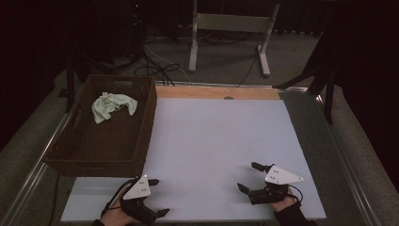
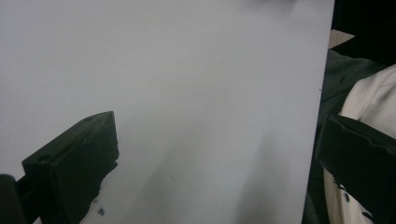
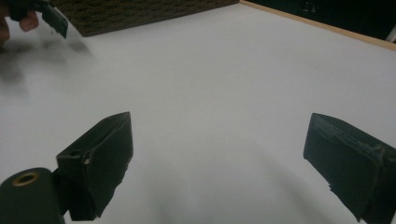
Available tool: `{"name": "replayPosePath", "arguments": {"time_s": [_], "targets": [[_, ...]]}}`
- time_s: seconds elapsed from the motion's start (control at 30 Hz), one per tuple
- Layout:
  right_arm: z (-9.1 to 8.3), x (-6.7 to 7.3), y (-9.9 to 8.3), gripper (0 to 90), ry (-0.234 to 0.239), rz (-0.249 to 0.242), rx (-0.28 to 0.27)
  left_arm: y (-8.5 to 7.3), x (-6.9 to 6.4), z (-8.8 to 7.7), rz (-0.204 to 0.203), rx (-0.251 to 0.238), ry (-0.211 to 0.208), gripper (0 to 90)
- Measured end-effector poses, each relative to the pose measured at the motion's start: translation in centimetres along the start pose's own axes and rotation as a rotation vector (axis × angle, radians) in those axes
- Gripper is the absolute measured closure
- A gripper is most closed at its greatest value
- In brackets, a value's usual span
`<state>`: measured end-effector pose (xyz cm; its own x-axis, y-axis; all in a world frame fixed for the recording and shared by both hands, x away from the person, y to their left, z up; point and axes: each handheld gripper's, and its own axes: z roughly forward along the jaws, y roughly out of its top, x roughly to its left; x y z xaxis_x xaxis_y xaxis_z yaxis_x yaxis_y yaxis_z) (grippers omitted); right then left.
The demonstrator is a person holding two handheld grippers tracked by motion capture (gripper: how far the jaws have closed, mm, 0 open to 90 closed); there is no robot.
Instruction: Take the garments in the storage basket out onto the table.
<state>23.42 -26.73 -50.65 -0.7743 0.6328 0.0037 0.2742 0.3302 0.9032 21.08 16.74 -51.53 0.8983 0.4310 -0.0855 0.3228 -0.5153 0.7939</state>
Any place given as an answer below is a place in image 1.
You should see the white cloth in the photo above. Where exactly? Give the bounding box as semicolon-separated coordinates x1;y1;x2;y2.
91;91;139;125

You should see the brown woven basket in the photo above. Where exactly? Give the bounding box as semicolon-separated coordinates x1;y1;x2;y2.
41;73;158;179

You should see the person's left hand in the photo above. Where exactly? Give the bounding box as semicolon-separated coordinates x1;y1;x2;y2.
100;199;136;226

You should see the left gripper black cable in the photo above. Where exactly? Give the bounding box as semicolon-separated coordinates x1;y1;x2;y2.
100;177;139;218

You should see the bundle of black floor cables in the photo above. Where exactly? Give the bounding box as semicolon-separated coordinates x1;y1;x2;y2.
134;51;189;87

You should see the thin black floor cable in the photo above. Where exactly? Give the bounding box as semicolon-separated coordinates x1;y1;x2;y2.
236;56;262;88

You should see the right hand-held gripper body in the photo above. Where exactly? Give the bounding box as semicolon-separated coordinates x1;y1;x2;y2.
247;164;305;206

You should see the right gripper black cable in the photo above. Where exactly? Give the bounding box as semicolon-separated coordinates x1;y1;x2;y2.
286;184;305;207

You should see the white metal table frame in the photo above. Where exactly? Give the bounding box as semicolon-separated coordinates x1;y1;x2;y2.
187;0;281;78

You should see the black tripod stand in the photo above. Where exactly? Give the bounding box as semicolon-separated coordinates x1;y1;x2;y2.
272;27;349;125

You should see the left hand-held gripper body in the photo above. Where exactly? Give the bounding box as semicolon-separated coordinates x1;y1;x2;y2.
120;174;158;226

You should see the dark curtain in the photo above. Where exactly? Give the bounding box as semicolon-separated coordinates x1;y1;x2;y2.
313;0;399;192
0;0;139;152

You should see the white floor cable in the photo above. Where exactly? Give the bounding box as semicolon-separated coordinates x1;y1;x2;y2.
143;43;193;84

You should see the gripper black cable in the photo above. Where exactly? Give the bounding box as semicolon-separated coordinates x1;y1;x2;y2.
286;184;305;207
100;177;139;218

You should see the person's right hand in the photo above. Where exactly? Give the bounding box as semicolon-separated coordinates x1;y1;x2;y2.
270;187;297;213

